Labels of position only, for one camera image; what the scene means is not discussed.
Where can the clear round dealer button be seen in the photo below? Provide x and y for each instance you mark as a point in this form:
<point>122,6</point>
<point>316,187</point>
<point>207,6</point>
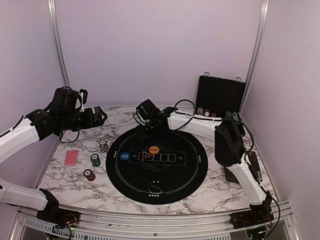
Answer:
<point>155,187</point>

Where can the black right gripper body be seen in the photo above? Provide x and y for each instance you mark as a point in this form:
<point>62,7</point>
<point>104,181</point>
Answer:
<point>150,128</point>

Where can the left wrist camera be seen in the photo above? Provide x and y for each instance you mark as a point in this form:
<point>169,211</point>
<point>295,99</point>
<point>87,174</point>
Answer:
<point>67,100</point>

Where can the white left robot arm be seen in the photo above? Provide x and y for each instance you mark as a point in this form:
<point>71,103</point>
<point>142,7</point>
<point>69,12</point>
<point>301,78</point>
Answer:
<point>30,129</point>

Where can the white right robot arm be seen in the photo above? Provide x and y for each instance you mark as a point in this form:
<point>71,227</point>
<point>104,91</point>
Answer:
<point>229,151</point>

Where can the round black poker mat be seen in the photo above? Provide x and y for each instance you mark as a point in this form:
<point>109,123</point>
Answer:
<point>181,166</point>

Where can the left aluminium frame post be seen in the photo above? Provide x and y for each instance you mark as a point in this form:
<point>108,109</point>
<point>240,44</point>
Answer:
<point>57,41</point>

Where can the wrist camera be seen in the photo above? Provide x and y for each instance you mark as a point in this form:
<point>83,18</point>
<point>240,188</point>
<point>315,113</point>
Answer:
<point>147,110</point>
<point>67,100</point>

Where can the blue small blind button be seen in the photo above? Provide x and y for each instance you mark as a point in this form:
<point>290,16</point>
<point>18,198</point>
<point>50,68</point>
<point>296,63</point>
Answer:
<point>124,156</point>

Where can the aluminium front rail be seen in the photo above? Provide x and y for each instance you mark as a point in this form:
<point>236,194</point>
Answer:
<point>101,225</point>

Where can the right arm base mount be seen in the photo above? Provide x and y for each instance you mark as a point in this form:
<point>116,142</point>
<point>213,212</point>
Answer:
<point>249,218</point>

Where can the orange big blind button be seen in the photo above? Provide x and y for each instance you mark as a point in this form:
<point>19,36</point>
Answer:
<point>154,150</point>

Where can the black floral rectangular tray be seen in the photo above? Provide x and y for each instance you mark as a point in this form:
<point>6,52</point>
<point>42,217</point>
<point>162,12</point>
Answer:
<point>253,160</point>

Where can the red playing card deck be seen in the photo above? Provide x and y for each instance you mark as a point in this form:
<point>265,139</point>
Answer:
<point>71,158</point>

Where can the right aluminium frame post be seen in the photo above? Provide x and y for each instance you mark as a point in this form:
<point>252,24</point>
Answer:
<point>261,27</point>

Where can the green chips in case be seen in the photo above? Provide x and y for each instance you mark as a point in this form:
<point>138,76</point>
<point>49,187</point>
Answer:
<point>234,115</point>

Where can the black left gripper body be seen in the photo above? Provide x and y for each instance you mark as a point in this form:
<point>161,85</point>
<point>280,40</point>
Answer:
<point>85,123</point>

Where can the aluminium frame post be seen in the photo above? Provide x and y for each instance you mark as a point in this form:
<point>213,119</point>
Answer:
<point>261,27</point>
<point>57,41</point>

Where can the green chip stack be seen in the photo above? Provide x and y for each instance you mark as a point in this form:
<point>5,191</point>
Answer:
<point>95,160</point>

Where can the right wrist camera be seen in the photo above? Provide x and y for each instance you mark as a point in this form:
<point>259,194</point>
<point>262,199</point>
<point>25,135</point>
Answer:
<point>147,110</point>

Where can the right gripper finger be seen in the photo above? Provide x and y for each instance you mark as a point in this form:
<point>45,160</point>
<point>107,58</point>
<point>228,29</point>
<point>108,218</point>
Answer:
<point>139,129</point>
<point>146,135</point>

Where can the red chip stack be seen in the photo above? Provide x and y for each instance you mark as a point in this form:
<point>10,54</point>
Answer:
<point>89,175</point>

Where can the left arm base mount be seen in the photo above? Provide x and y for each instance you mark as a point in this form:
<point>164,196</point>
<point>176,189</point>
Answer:
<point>60,217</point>

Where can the black poker chip case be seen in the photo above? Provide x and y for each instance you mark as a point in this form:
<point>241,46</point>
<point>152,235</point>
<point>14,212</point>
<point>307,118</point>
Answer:
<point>219,95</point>

